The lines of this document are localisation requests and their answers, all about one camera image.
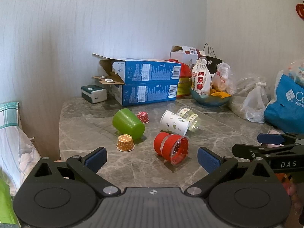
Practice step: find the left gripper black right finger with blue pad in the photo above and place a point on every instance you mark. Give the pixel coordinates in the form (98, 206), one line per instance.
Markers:
(217, 167)

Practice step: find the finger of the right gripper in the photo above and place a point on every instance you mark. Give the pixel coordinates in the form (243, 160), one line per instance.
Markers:
(281, 139)

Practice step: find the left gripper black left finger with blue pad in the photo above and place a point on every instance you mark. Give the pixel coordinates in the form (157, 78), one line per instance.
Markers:
(85, 170)

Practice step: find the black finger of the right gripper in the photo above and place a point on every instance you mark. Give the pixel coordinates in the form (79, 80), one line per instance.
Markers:
(283, 158)

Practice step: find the clear plastic printed cup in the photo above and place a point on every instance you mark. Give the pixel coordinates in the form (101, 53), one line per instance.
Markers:
(190, 116)

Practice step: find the red plastic cup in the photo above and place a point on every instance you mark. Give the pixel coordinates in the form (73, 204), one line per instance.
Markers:
(172, 147)

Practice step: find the green plastic cup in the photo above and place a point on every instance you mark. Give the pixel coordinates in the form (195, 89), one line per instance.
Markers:
(127, 123)

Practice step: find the white floral paper cup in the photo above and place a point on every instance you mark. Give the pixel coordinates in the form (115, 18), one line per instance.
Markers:
(174, 124)

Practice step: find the blue Columbia shopping bag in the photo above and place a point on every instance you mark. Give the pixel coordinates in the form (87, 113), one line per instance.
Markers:
(285, 110)

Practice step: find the white plastic bag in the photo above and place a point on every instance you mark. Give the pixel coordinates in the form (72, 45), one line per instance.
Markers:
(250, 99)

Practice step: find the orange polka dot cupcake liner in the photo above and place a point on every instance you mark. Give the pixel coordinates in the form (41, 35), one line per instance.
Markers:
(125, 143)

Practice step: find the blue ceramic bowl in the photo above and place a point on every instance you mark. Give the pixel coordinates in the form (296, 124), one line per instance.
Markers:
(209, 100)

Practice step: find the small green white box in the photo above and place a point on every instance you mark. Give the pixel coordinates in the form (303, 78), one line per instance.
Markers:
(93, 93)

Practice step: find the clear plastic snack bag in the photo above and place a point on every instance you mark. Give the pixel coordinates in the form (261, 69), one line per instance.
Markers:
(223, 80)

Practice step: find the red polka dot cupcake liner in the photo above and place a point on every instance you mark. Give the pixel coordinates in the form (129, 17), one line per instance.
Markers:
(143, 117)

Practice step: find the red yellow box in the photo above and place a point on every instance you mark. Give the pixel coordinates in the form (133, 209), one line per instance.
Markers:
(184, 84)

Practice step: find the lower blue cardboard box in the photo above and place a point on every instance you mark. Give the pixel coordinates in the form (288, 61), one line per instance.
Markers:
(144, 93)

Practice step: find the blue cardboard box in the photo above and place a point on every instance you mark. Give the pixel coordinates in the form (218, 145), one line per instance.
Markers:
(144, 93)
(123, 71)

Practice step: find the black paper shopping bag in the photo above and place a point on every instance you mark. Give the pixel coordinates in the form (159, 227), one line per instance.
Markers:
(209, 55)

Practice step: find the upper blue cardboard box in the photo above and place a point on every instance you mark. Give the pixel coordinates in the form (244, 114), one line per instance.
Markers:
(123, 71)

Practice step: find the white red cardboard box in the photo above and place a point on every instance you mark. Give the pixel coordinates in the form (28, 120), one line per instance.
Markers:
(185, 54)

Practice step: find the white drawstring candy bag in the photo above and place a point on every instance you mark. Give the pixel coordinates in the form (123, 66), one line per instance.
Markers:
(201, 78)

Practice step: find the red wall decoration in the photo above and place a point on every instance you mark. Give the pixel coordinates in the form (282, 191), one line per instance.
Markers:
(300, 10)

